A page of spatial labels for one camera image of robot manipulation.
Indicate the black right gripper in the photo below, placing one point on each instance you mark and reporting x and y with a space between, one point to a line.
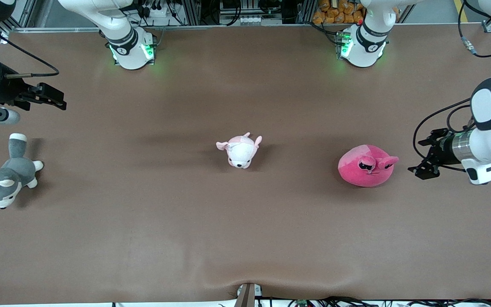
7 91

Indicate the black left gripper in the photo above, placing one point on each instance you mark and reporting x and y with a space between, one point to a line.
439 152

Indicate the round hot pink plush toy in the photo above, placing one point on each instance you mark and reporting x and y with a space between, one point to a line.
356 170

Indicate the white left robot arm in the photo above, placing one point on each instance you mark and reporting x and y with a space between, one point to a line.
490 102

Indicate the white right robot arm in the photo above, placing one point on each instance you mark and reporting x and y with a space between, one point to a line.
126 47

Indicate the grey white husky plush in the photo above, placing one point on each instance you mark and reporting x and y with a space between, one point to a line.
15 170

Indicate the white power strip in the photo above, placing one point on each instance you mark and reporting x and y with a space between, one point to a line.
158 10

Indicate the orange snack bags pile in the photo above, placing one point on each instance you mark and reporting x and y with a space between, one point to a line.
335 13

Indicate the small pink white plush dog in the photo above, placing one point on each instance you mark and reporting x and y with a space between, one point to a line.
241 153

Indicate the brown table cover mat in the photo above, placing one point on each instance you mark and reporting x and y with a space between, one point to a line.
245 234

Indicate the white terminal block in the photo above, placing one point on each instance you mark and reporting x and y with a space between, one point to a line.
250 20

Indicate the aluminium table edge rail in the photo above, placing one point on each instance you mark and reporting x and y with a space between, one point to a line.
228 27

